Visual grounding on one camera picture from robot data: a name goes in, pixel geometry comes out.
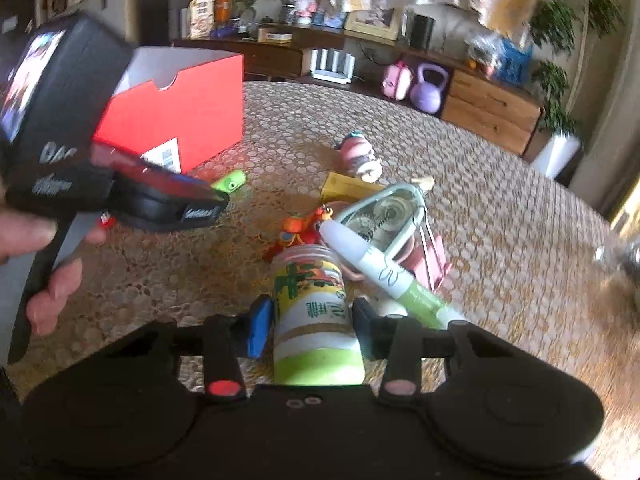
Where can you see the black tall cabinet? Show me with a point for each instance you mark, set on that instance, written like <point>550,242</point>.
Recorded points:
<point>159,21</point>

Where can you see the red cardboard box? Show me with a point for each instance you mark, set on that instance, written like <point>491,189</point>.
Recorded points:
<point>177,107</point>

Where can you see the green small battery tube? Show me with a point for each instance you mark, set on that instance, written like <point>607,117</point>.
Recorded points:
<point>231,182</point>

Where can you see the person's left hand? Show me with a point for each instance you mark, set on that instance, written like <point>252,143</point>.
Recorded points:
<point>24,235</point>

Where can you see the cereal box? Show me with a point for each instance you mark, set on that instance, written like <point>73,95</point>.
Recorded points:
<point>202,18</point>

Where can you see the orange red toy figure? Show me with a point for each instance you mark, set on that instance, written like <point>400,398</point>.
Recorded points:
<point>299,231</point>

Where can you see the pink small toy bottle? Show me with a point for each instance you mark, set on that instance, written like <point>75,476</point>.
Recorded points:
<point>358,157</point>

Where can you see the long wooden tv sideboard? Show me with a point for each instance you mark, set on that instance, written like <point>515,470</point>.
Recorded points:
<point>496,111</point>

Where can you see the black speaker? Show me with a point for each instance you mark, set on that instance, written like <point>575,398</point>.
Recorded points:
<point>421,32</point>

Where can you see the green labelled plastic jar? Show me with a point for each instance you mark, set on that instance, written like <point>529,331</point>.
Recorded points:
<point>314,343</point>

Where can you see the yellow small box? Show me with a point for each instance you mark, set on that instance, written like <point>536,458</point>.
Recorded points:
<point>347,189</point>

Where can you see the white planter pot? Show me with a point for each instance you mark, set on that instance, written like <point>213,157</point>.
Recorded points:
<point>556,154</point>

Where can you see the purple kettlebell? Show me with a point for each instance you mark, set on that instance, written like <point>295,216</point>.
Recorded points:
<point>424,95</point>

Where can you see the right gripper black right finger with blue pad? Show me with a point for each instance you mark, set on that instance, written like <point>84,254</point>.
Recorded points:
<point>403,342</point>

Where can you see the orange juice bottle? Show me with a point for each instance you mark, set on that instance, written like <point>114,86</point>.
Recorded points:
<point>223,11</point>

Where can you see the green potted tree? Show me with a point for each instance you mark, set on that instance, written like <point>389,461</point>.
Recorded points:
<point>568,28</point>

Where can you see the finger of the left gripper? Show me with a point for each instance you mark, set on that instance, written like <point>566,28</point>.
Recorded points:
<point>152,198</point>

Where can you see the cream picture frame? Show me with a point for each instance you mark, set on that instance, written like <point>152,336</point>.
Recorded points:
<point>378,23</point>

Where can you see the plastic bag with fruit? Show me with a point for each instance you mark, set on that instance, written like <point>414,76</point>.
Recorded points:
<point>484,53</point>

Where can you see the pink binder clip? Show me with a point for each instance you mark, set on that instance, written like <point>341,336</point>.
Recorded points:
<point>429,265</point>

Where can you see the white wifi router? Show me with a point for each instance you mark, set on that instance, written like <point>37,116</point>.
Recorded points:
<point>332,65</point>

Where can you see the white green marker pen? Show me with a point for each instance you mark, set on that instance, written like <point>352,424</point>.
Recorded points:
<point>389,276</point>

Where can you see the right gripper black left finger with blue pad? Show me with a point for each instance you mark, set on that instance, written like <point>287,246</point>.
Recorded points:
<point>222,340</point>

